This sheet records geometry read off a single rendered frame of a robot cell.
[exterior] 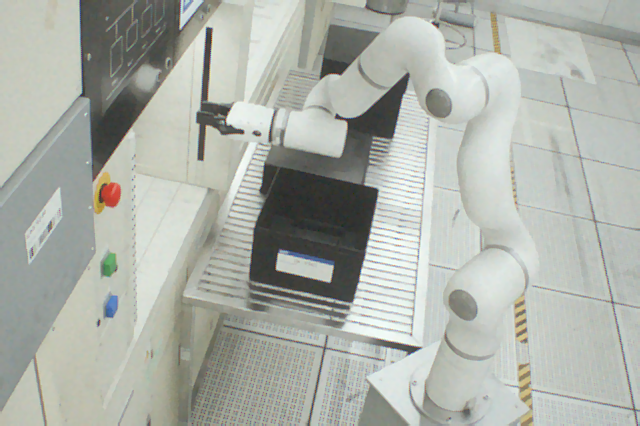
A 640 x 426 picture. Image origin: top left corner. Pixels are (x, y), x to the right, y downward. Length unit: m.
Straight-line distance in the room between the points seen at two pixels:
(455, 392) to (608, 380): 1.51
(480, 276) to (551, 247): 2.22
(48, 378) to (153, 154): 0.97
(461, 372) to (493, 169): 0.47
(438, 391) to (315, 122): 0.65
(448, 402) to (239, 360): 1.19
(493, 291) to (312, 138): 0.53
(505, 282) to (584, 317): 1.90
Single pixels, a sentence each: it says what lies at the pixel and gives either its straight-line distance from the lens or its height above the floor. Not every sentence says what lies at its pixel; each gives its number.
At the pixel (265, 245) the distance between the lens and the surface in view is 1.85.
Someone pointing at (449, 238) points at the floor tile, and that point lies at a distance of 3.47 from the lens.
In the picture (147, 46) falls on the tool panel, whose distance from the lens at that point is 1.28.
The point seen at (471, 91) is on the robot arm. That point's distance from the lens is 1.31.
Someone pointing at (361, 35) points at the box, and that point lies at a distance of 2.66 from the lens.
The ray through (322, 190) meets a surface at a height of 0.89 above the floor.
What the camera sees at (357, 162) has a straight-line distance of 2.24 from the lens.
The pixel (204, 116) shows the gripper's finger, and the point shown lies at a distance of 1.71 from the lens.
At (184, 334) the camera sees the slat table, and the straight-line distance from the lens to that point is 1.98.
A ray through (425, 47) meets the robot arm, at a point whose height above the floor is 1.53.
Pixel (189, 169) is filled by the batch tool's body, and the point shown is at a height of 0.92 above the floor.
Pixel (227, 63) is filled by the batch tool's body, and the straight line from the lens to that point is 1.83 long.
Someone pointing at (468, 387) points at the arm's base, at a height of 0.86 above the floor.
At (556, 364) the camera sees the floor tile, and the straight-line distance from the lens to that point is 3.09.
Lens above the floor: 2.08
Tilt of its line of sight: 37 degrees down
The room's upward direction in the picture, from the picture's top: 10 degrees clockwise
